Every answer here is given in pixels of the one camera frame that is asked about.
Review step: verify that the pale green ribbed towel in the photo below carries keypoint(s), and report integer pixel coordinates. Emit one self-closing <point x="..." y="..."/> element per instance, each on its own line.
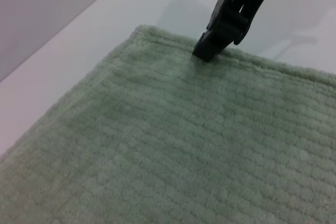
<point x="170" y="142"/>

